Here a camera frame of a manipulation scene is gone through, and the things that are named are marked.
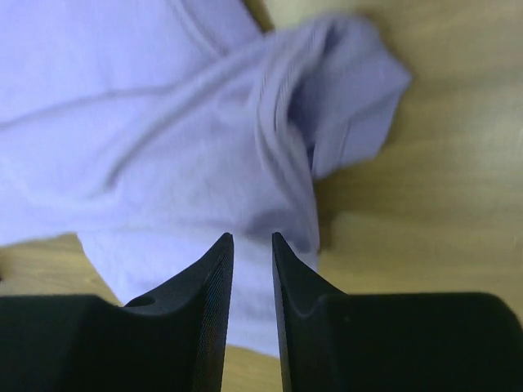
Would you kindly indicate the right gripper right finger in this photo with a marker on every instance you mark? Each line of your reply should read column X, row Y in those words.
column 333, row 341

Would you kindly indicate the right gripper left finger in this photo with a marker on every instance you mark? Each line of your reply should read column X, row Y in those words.
column 172, row 338

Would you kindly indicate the purple t-shirt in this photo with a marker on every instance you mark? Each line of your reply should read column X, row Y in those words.
column 151, row 128

